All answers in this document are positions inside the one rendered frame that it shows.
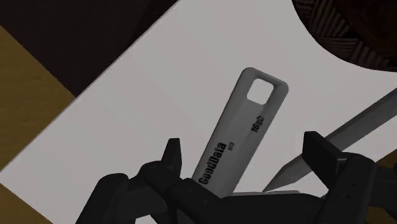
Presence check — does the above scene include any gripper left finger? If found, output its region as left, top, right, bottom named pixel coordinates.
left=75, top=137, right=224, bottom=224

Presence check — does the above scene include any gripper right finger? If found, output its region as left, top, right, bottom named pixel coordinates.
left=302, top=131, right=397, bottom=224

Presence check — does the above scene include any grey knife blade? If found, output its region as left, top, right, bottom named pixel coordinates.
left=262, top=88, right=397, bottom=193

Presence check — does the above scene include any grey flash drive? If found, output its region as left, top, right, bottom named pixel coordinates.
left=191, top=66, right=289, bottom=199

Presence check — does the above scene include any dark ribbed round bowl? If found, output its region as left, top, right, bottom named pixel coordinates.
left=291, top=0, right=397, bottom=73

